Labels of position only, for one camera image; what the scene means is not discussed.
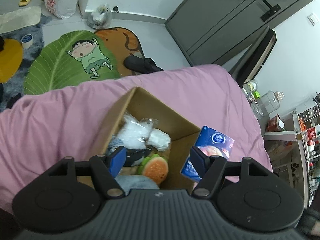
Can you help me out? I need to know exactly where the clear plastic water jug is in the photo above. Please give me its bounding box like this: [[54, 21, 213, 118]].
[[251, 91, 284, 120]]

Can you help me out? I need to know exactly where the grey door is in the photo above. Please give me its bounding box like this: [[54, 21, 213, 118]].
[[165, 0, 313, 66]]

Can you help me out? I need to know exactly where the leaning brown board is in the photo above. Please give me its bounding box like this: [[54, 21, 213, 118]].
[[229, 27, 277, 87]]

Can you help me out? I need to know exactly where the white bubble wrap bag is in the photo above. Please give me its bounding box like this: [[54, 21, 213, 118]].
[[116, 113, 158, 150]]

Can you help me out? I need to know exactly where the pink bed sheet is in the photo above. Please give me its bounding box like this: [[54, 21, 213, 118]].
[[1, 64, 272, 212]]

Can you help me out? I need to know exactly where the white wrapped soft bundle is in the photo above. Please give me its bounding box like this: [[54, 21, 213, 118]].
[[146, 128, 171, 152]]

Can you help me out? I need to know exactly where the black cloth on floor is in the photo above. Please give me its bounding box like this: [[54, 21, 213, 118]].
[[123, 55, 163, 74]]

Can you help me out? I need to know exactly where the tape roll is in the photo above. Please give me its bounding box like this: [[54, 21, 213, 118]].
[[21, 34, 34, 49]]

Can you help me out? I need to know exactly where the green leaf cartoon rug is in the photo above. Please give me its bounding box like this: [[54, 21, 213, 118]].
[[23, 30, 121, 95]]

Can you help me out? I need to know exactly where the blue tissue pack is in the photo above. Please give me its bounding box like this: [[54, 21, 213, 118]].
[[181, 126, 235, 183]]

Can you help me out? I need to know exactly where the cardboard box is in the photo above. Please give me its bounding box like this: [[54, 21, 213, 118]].
[[88, 87, 200, 192]]

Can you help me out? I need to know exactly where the clear bag on floor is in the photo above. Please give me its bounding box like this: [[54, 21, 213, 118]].
[[87, 3, 112, 30]]

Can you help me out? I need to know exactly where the hamburger plush toy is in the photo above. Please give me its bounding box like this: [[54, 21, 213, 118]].
[[137, 154, 169, 185]]

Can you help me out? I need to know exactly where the orange cat rug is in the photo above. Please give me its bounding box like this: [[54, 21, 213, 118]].
[[94, 27, 144, 76]]

